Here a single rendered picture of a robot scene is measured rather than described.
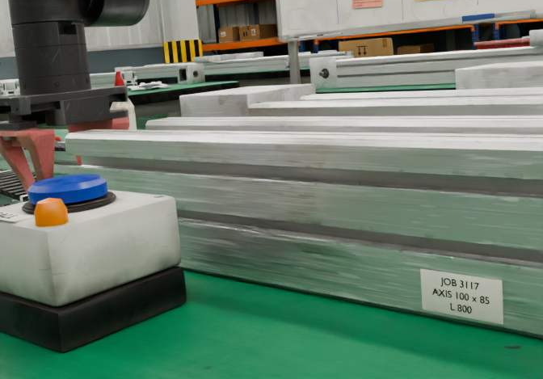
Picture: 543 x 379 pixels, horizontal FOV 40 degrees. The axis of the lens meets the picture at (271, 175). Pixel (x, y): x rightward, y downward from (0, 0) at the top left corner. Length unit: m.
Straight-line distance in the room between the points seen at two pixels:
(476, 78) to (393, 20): 2.87
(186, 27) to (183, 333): 8.31
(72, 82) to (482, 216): 0.38
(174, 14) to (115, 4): 8.17
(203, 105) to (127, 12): 0.11
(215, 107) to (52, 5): 0.18
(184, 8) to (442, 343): 8.38
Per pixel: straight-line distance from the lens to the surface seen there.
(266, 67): 5.03
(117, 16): 0.68
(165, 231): 0.39
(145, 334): 0.38
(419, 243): 0.37
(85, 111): 0.62
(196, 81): 3.68
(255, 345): 0.35
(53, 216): 0.36
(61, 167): 0.97
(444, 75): 2.12
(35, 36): 0.62
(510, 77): 0.80
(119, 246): 0.38
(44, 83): 0.62
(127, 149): 0.49
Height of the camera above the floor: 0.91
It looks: 9 degrees down
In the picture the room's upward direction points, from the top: 5 degrees counter-clockwise
